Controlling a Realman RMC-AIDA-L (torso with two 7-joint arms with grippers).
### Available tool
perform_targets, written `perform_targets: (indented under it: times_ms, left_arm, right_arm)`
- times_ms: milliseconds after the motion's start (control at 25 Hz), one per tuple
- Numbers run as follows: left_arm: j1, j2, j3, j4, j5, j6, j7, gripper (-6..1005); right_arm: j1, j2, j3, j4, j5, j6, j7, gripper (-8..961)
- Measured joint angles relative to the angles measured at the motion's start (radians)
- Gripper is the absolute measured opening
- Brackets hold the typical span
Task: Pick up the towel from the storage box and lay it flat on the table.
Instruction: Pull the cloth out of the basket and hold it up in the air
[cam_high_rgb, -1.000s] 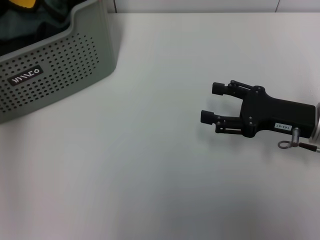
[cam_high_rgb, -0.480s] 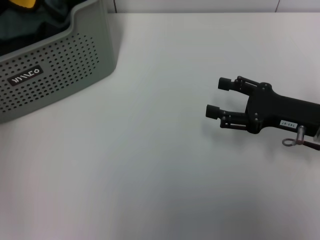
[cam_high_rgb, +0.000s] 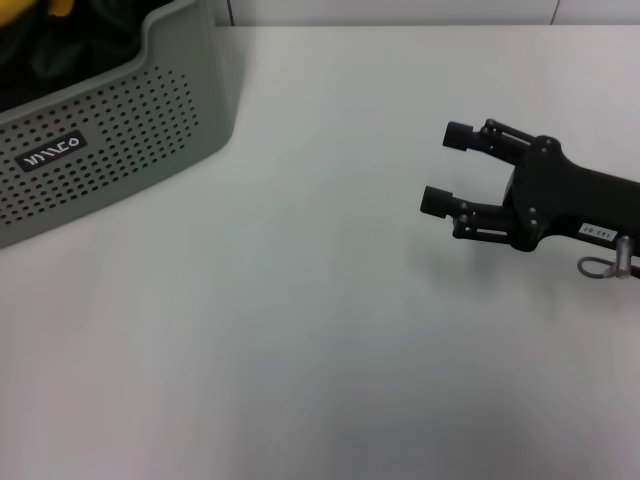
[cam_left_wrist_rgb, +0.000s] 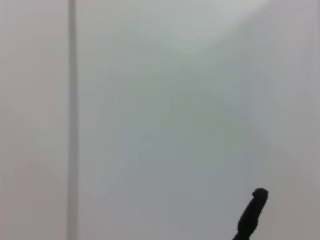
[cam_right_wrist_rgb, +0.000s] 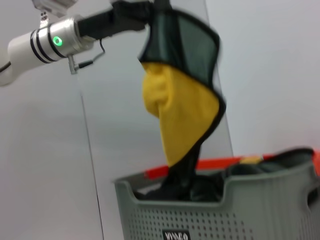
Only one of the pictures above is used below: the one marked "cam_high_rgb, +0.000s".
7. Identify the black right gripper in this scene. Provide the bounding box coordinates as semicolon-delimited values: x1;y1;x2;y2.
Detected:
420;118;640;252

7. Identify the grey perforated plastic storage box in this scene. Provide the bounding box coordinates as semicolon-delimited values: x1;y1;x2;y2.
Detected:
0;0;244;250

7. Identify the crumpled green towel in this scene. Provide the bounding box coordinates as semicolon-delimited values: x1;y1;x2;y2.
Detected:
0;0;151;114

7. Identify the yellow towel black trim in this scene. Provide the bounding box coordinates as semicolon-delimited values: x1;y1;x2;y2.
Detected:
0;0;74;26

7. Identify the grey right wrist cable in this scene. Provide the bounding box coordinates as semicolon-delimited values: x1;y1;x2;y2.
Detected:
577;256;619;282

